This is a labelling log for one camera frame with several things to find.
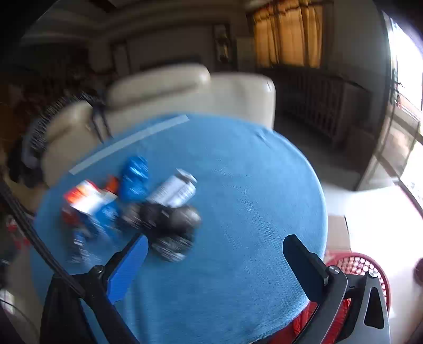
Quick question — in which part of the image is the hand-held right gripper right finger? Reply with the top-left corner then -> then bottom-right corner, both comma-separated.
283,234 -> 391,344

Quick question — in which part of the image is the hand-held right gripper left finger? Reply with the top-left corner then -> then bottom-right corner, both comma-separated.
74,233 -> 149,344

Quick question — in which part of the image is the red plastic basket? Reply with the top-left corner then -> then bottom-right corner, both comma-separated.
291,253 -> 391,344

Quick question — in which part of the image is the blue packet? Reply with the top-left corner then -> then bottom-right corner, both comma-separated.
68,202 -> 121,263

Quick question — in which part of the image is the black plastic bag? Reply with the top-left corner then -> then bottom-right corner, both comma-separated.
116,202 -> 202,262

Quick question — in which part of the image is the red white medicine box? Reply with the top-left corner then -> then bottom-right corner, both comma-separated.
63,180 -> 118,215

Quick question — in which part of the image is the silver white box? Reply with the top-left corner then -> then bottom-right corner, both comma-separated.
147,169 -> 198,207

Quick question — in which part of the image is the blue plastic bag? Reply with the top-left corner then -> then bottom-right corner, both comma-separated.
119,156 -> 150,202

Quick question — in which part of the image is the cardboard box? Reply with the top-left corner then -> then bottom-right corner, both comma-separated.
325,215 -> 352,254

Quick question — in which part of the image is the blue tablecloth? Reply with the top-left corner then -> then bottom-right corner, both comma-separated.
30,114 -> 329,344

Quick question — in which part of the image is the red white toy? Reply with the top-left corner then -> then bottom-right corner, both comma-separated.
7,215 -> 34,252

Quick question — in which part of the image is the wooden crib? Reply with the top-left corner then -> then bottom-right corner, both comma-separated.
276,68 -> 371,146

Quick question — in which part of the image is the black white patterned cloth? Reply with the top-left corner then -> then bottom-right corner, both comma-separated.
20,91 -> 106,166

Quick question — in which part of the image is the wooden framed glass door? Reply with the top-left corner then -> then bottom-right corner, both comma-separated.
357,10 -> 423,219

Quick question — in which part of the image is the cream leather sofa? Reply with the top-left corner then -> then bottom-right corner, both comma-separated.
41,63 -> 276,186

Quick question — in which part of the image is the white standing air conditioner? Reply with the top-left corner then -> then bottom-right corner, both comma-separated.
236,36 -> 255,71

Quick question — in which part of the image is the orange curtain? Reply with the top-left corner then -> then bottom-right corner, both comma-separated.
253,0 -> 324,68

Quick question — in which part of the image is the black cable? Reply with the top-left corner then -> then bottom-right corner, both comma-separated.
0,180 -> 86,298

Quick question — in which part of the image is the blue strap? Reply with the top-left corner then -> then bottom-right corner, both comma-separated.
91,99 -> 113,141

